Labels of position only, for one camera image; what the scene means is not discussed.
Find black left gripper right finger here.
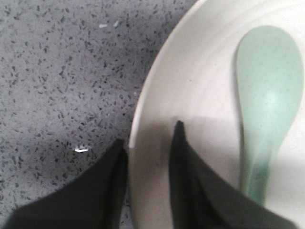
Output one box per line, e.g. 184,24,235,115
169,121,297,229

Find light green spoon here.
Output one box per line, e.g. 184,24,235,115
236,25,304,204

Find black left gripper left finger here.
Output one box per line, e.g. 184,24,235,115
4,139,128,229

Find white round plate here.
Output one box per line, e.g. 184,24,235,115
129,0,305,229

